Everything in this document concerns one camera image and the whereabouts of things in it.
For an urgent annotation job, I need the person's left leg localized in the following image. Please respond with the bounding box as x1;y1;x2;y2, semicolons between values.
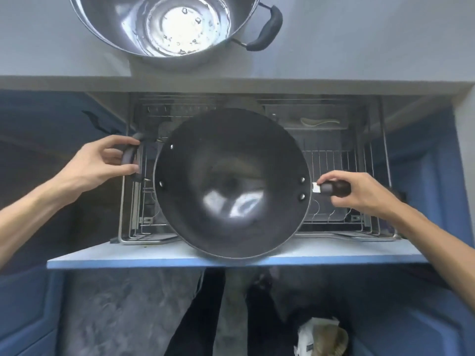
164;268;227;356

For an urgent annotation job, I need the person's left hand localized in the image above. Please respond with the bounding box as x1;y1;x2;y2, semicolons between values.
55;135;142;195

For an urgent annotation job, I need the blue drawer front panel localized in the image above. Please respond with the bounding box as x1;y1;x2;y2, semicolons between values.
46;238;430;270

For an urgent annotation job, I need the black wok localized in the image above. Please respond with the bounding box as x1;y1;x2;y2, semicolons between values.
122;107;352;261

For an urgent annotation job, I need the stainless steel wok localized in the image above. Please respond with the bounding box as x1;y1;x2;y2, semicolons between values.
69;0;284;68

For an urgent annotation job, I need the person's right hand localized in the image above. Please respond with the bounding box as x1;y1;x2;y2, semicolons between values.
317;171;401;221

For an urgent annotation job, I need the blue cabinet door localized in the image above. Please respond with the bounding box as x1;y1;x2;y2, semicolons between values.
0;270;65;356
386;107;475;252

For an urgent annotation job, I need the person's right forearm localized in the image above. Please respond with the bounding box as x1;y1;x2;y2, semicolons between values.
388;204;475;305

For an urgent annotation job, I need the person's leg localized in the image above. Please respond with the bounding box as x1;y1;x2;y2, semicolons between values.
164;268;227;356
243;268;353;356

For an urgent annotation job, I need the person's left forearm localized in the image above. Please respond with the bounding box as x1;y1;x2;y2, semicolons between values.
0;173;81;272

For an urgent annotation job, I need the person's right leg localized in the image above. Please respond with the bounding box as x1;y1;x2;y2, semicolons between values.
243;268;353;356

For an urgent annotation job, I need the white and tan slipper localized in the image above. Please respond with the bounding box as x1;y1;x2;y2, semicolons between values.
294;316;350;356

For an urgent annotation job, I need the wire drawer basket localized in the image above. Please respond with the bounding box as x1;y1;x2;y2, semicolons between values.
109;93;404;245

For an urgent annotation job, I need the white ceramic spoon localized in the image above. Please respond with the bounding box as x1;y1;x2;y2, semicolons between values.
300;117;340;127

